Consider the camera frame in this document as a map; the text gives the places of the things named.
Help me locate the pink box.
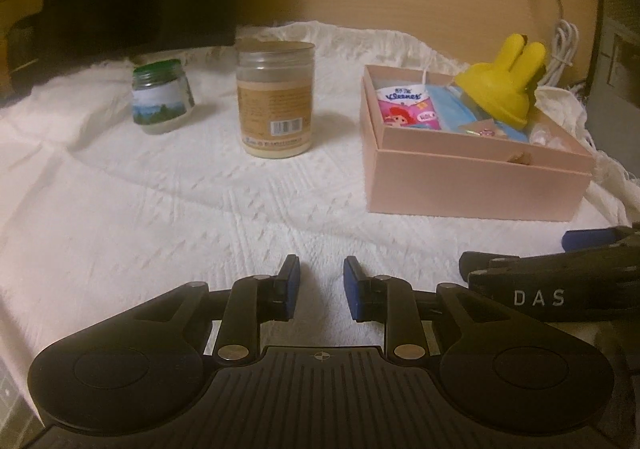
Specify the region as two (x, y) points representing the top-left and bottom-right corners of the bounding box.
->
(360, 65), (596, 222)

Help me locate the yellow bunny plush toy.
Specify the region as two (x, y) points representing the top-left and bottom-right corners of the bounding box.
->
(454, 33), (547, 131)

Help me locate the blue face mask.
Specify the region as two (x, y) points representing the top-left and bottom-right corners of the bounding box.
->
(426, 84), (528, 143)

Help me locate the pink Kleenex tissue pack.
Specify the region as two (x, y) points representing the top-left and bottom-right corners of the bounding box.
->
(376, 84), (442, 131)

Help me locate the red translucent packet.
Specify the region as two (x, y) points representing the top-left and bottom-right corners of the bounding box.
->
(458, 119), (508, 138)

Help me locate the white textured cloth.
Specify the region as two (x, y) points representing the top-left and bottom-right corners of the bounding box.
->
(0, 20), (640, 410)

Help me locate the green lid glass jar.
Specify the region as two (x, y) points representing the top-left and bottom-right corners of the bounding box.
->
(131, 59), (195, 135)

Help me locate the tan label glass jar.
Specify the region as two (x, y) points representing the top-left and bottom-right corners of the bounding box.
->
(236, 39), (314, 159)

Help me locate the white cable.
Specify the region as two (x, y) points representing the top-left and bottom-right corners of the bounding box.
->
(508, 0), (582, 88)

